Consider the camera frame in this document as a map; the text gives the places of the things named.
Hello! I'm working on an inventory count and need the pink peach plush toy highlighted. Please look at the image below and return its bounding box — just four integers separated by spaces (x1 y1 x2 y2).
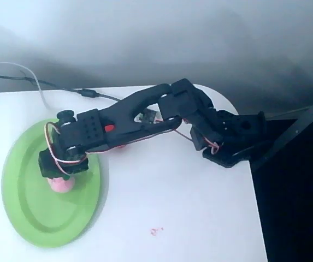
48 175 74 194

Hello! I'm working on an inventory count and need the green oval plastic plate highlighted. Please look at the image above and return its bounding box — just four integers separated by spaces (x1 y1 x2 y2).
2 118 109 249

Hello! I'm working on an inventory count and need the red strawberry plush toy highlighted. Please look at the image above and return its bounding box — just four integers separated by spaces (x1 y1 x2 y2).
103 124 129 151

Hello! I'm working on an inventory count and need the small circuit board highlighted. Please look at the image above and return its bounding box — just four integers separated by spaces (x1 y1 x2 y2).
137 108 159 124

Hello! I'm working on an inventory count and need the red white gripper servo wire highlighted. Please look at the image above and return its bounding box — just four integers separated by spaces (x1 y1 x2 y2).
45 121 89 175

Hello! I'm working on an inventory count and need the black power cable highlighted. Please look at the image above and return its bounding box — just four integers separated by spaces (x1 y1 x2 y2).
0 72 122 103

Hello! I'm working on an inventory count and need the red white base servo wire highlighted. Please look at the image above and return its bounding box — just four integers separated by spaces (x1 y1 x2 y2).
172 127 225 155

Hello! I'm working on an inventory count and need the grey cable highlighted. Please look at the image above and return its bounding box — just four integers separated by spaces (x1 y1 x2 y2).
264 105 311 120

